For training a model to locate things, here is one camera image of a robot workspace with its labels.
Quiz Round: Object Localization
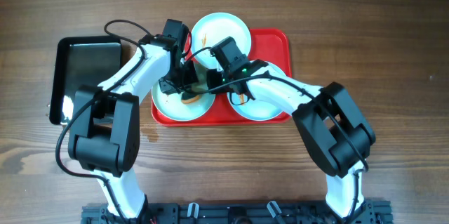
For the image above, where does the white plate back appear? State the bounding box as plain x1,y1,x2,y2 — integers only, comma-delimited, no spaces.
191,13,252,55

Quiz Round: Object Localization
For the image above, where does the green orange sponge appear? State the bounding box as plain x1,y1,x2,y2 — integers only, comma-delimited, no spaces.
181,91,201,105

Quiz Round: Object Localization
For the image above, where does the red serving tray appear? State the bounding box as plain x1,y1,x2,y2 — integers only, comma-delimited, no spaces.
152,28,292,126

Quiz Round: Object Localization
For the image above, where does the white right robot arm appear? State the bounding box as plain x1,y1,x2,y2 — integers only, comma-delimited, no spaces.
208,37,376,223

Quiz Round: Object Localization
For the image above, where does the white plate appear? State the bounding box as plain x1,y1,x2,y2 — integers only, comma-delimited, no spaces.
152,82,215,124
226,60,292,122
191,13,252,55

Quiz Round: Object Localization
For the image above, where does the black water tray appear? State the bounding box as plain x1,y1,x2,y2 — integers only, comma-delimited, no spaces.
49,36,122,125

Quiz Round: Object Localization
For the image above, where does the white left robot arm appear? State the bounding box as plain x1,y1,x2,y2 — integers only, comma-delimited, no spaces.
62,19,198,223

